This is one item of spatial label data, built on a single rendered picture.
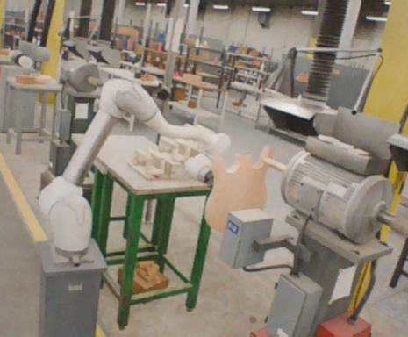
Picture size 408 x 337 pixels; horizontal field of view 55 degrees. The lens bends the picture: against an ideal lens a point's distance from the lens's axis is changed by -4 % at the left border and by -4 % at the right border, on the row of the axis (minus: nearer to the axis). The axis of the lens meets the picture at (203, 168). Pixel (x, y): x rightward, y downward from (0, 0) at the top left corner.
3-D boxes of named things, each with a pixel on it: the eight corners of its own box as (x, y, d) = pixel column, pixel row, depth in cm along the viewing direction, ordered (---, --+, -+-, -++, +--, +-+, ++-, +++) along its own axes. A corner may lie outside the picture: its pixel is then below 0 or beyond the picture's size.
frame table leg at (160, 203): (155, 269, 314) (173, 159, 288) (149, 271, 310) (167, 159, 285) (152, 266, 318) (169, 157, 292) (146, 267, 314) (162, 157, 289)
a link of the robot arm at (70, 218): (60, 254, 171) (64, 207, 165) (46, 235, 184) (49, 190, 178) (96, 248, 181) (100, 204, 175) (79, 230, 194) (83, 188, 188)
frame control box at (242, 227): (293, 290, 157) (311, 232, 149) (254, 304, 144) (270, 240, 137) (253, 260, 175) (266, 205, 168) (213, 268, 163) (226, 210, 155)
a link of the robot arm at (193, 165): (192, 175, 212) (209, 156, 214) (177, 165, 224) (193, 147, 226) (203, 186, 219) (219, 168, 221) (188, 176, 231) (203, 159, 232)
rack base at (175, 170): (193, 178, 246) (196, 163, 244) (169, 179, 236) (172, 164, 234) (170, 163, 267) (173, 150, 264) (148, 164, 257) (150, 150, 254)
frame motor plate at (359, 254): (391, 254, 150) (395, 245, 149) (357, 266, 136) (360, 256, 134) (321, 215, 177) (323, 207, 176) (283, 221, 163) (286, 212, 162)
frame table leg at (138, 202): (127, 329, 242) (146, 193, 217) (119, 332, 239) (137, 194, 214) (124, 324, 247) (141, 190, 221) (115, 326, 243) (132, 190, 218)
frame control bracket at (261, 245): (292, 246, 163) (294, 237, 162) (258, 253, 152) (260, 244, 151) (285, 241, 166) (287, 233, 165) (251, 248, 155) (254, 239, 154)
